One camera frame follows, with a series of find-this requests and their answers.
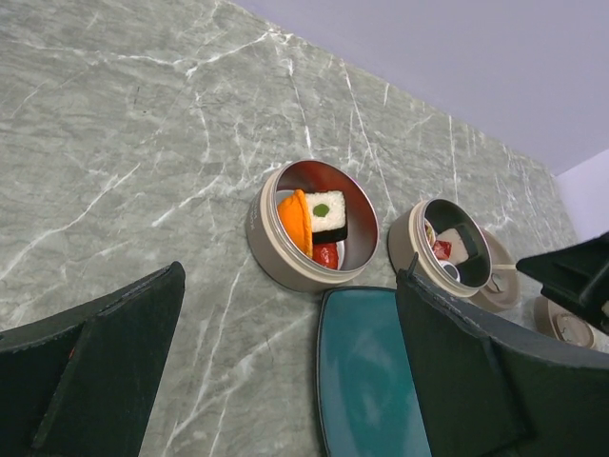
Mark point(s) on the small burger toy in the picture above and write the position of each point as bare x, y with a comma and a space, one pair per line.
429, 233

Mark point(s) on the orange egg tart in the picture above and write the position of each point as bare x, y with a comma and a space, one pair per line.
296, 220

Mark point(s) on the teal square plate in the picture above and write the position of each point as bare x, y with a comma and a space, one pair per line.
366, 400

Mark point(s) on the small white porcelain cup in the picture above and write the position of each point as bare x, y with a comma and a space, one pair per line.
451, 270

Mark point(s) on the sushi roll yellow centre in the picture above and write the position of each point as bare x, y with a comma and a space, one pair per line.
466, 243

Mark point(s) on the red sausage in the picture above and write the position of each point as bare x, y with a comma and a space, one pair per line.
326, 255

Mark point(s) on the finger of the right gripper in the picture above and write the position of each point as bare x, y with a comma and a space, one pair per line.
575, 278

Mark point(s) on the red meat piece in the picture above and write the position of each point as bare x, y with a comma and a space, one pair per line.
442, 250

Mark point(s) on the right steel lunch container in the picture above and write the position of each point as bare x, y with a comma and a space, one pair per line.
406, 239

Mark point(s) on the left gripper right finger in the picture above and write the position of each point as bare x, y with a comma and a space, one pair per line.
489, 387

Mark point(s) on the sushi roll green centre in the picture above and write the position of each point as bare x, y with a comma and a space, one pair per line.
328, 216

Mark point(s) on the left steel lunch container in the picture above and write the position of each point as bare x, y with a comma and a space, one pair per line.
280, 257

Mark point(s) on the beige lid with handle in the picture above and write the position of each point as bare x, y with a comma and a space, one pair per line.
503, 290

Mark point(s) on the steel lunch container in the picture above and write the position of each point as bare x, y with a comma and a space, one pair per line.
280, 257
406, 239

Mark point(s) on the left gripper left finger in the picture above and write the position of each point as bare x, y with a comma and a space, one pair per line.
83, 382

